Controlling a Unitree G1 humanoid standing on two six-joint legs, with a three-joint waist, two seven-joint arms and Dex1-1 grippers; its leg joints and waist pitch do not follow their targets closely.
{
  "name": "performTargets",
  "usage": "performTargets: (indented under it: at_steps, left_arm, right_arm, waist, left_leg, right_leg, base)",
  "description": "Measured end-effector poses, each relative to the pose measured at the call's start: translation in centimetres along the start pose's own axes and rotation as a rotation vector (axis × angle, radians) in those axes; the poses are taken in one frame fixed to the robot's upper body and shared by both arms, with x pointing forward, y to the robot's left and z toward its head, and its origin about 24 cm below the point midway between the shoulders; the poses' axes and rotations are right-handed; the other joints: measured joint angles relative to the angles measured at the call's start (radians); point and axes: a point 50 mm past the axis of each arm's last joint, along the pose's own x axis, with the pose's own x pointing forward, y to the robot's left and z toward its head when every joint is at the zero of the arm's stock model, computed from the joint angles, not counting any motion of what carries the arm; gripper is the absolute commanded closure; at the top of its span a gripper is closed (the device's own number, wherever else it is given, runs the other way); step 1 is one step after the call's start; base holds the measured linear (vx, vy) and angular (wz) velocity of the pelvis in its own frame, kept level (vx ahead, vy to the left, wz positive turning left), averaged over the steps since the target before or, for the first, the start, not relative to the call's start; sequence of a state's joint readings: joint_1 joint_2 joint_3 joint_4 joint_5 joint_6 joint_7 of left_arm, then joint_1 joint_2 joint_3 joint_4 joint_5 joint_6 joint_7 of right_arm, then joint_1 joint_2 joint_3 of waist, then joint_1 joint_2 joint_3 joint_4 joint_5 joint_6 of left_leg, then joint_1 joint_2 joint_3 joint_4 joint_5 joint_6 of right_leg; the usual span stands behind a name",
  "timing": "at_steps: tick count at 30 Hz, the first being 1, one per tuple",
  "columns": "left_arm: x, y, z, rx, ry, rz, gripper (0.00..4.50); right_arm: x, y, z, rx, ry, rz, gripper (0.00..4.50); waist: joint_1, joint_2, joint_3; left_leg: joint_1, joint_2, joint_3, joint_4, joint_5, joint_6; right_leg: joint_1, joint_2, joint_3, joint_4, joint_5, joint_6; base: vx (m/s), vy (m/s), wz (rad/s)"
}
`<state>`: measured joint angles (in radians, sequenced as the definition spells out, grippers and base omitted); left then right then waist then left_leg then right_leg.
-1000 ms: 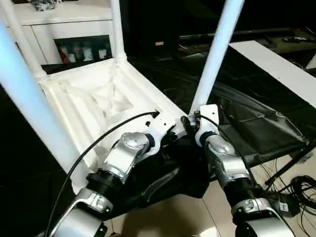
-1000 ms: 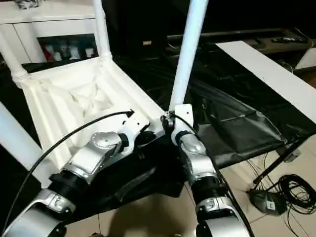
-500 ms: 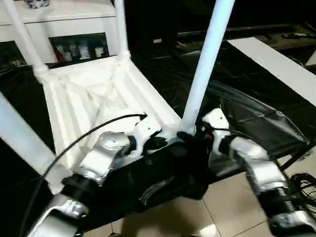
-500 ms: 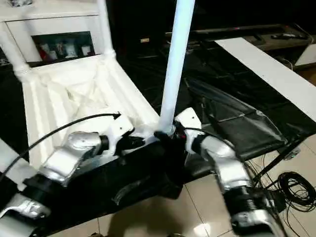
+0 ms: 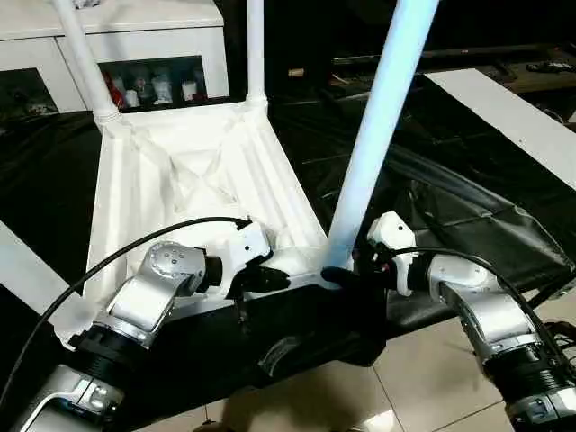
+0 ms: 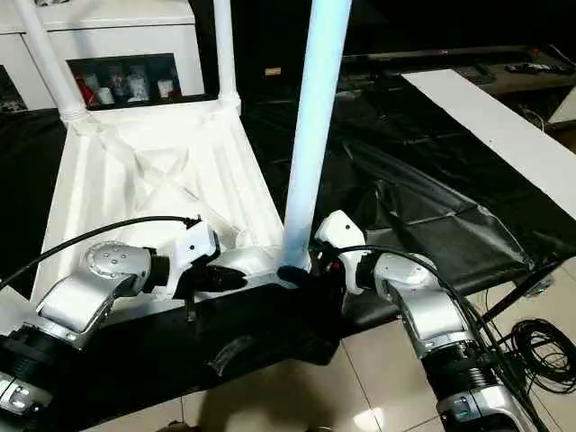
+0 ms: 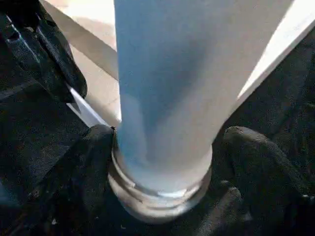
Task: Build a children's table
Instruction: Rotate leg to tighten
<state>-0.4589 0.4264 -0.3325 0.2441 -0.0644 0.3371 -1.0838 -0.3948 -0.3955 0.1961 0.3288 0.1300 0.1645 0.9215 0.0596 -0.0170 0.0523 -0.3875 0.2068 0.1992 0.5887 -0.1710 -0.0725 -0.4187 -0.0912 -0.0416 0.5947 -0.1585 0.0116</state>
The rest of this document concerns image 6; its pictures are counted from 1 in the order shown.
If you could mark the black horizontal bar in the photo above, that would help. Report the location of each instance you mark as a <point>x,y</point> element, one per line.
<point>427,53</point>

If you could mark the white plastic table top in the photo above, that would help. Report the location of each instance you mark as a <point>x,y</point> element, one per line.
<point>90,180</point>

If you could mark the white printed carton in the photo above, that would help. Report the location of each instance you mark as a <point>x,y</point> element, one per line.
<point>137,85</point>

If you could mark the white cabinet with glass doors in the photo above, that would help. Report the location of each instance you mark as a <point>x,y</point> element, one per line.
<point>112,40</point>

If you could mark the black electronic box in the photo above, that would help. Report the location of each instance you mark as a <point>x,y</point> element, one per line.
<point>542,288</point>

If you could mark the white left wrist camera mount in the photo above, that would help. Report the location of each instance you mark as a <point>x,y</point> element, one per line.
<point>198,243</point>

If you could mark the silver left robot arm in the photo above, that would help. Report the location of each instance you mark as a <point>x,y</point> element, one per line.
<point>72,301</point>

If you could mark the small white cup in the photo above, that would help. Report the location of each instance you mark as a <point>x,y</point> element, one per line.
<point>105,95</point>

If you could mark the dark brown round object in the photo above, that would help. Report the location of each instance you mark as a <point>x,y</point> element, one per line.
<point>175,426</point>

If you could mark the tall black cabinet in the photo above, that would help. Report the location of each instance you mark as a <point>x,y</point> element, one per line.
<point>261,36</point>

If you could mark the white mug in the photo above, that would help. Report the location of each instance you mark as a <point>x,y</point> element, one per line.
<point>164,87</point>

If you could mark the small tan label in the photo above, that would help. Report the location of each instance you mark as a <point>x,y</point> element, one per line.
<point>273,71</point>

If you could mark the black plastic mat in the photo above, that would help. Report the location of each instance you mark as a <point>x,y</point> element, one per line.
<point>427,171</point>

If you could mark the small red figure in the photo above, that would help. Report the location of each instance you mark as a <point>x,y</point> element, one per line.
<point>87,92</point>

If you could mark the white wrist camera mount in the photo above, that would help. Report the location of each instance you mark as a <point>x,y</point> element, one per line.
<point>342,227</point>
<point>198,243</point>

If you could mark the white flat board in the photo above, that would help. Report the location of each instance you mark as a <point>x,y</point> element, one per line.
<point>495,121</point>

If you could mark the black remote control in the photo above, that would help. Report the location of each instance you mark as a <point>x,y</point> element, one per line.
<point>535,68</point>

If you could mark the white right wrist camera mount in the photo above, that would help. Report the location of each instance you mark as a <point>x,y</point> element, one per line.
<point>342,227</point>

